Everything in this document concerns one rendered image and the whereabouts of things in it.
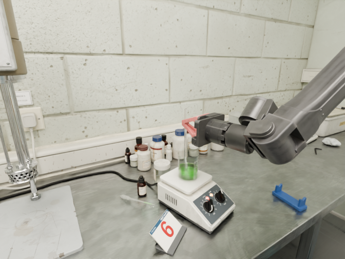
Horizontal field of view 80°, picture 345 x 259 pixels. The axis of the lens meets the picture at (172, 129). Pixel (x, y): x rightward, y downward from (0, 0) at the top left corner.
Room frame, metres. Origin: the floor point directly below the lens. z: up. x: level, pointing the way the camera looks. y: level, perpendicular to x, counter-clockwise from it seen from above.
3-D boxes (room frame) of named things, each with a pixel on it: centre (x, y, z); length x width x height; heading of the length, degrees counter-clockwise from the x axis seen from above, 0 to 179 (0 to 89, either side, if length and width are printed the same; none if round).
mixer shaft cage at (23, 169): (0.46, 0.37, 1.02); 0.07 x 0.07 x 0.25
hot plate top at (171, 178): (0.55, -0.04, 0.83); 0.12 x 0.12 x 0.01; 46
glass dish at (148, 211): (0.50, 0.06, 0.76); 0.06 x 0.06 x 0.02
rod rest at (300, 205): (0.55, -0.37, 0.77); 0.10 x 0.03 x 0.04; 25
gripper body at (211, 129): (0.46, -0.11, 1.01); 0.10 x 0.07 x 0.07; 132
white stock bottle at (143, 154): (0.77, 0.12, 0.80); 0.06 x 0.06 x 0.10
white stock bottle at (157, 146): (0.84, 0.07, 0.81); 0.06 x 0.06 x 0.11
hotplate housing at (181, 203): (0.53, -0.06, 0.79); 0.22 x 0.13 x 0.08; 46
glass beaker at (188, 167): (0.55, -0.04, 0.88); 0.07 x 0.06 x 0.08; 142
